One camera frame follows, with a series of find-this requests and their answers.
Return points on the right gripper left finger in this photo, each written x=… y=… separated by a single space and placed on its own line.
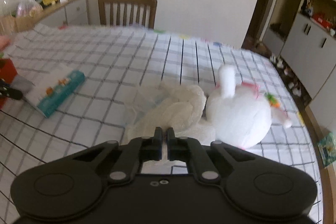
x=134 y=154

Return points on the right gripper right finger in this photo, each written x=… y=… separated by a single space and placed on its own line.
x=190 y=151

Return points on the wooden side cabinet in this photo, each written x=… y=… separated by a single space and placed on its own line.
x=72 y=12

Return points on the checkered tablecloth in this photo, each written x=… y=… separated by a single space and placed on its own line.
x=114 y=61

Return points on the red tin box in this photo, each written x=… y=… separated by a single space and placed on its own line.
x=7 y=75

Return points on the wooden chair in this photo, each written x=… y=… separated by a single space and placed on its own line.
x=127 y=12

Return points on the white wall cabinets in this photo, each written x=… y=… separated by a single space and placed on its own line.
x=301 y=34

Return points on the plastic bag of items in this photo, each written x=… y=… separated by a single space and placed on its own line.
x=29 y=8

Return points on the white plush unicorn toy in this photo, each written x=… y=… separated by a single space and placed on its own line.
x=241 y=115

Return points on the teal tissue pack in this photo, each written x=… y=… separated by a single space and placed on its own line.
x=53 y=89

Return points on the white gauze cloth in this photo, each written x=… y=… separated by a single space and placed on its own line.
x=179 y=107

